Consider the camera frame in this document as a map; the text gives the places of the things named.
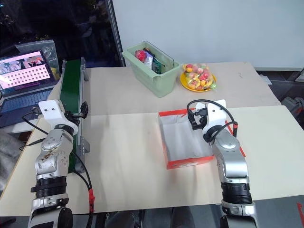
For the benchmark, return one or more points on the white purple snack bag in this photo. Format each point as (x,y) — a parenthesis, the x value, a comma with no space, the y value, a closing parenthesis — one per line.
(148,60)

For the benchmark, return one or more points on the yellow plate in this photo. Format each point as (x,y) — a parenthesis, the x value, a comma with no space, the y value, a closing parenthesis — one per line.
(187,86)

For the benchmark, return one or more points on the pale green plastic bin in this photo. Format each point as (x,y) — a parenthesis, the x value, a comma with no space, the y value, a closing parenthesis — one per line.
(152,83)

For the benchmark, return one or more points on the green conveyor belt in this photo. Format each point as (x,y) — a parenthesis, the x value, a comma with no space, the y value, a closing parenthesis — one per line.
(70,90)

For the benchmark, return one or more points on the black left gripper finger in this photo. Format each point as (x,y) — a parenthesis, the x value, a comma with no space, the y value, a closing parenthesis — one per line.
(83,114)
(85,106)

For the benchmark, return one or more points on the green snack packet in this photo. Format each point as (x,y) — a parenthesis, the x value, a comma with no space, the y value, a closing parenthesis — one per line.
(157,66)

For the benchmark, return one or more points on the clear plastic bag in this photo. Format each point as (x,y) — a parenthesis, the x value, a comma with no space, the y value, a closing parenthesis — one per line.
(51,51)

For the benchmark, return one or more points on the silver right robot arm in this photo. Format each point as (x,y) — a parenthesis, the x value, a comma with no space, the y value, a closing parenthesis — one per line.
(234,164)

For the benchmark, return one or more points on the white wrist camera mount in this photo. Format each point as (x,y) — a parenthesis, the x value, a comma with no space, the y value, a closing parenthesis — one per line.
(51,111)
(215,114)

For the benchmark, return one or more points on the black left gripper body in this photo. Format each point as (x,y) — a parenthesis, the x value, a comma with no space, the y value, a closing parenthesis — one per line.
(71,116)

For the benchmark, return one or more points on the silver metal post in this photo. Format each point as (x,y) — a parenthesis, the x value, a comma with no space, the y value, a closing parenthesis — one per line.
(116,33)

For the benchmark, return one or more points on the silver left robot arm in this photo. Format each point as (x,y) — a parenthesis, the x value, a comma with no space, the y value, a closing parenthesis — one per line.
(51,164)

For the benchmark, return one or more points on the grey laptop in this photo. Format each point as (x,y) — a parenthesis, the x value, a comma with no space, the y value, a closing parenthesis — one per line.
(23,78)

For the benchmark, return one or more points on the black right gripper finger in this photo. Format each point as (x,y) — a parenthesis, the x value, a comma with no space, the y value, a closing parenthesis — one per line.
(191,116)
(195,126)

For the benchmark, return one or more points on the red box with white lining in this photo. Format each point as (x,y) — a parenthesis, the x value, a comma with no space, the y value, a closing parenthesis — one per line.
(190,164)

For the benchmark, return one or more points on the grey device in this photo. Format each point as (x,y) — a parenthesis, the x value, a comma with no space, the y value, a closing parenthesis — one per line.
(293,105)

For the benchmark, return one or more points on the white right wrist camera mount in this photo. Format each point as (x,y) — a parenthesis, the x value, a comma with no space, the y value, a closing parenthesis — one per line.
(215,114)

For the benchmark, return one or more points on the clear bag of toy fruits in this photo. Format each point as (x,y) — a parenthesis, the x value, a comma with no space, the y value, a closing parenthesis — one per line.
(198,76)

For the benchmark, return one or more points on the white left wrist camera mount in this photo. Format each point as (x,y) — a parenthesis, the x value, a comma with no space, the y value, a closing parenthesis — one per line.
(51,111)

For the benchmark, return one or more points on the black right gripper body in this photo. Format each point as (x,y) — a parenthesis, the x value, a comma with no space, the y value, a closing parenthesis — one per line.
(201,118)

